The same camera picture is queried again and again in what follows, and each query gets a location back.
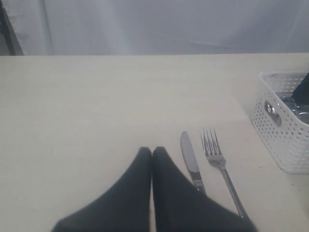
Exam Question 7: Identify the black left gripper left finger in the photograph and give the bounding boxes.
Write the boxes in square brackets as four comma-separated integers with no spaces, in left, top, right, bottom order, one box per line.
[53,147,152,232]

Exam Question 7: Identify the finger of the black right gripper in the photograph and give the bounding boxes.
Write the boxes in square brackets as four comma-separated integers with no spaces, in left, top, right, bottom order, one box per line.
[292,73,309,105]

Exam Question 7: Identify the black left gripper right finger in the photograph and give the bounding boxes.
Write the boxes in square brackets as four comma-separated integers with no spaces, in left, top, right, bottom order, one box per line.
[152,147,256,232]

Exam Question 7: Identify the white perforated plastic basket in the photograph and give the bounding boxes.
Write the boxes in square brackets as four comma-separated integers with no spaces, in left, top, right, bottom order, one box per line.
[251,72,309,174]

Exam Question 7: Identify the silver table knife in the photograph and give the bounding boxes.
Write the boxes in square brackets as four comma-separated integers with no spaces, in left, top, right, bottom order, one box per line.
[180,131,206,195]

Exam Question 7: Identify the silver fork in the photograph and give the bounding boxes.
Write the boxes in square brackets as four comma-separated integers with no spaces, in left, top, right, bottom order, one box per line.
[202,128,249,219]

